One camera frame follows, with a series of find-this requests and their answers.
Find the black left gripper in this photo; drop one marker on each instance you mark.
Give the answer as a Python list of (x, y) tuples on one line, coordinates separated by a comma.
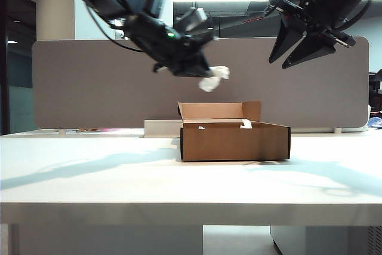
[(161, 43)]

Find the blue cloth item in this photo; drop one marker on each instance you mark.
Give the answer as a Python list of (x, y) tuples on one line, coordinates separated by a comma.
[(375, 122)]

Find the white partition foot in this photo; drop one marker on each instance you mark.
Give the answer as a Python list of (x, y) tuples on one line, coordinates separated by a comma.
[(338, 130), (61, 131)]

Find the beige building pillar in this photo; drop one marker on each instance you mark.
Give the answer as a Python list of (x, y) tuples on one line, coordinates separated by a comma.
[(55, 7)]

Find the brown cardboard box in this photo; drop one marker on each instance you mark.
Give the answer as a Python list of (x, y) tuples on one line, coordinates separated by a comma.
[(235, 143)]

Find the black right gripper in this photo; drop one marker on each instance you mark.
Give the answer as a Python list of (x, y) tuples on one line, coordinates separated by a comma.
[(316, 19)]

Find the white paper ball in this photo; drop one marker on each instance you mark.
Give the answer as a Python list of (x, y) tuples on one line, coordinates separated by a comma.
[(213, 79), (246, 123), (201, 127)]

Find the grey fabric desk partition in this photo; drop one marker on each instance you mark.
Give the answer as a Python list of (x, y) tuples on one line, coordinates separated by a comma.
[(104, 87)]

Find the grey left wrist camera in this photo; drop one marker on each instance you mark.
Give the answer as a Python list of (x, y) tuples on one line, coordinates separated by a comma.
[(192, 19)]

